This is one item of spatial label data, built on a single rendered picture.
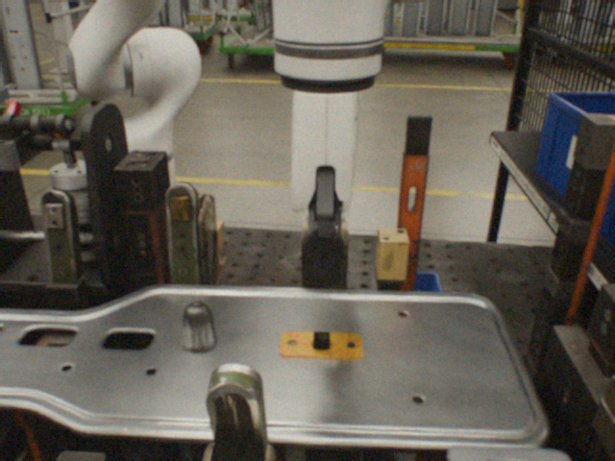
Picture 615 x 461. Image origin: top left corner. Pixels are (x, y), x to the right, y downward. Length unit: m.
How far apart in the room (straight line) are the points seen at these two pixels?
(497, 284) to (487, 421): 0.78
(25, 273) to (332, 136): 0.54
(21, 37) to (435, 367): 4.67
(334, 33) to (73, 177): 0.45
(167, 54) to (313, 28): 0.65
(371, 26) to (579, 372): 0.38
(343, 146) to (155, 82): 0.66
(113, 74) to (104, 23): 0.09
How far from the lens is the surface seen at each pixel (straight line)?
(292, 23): 0.42
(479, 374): 0.57
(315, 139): 0.42
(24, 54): 5.03
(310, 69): 0.42
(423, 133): 0.63
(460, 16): 7.60
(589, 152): 0.68
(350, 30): 0.41
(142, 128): 1.06
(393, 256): 0.65
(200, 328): 0.56
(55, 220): 0.72
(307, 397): 0.53
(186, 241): 0.70
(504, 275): 1.33
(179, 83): 1.05
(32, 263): 0.87
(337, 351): 0.57
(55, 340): 0.66
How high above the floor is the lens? 1.37
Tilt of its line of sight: 27 degrees down
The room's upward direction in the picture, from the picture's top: straight up
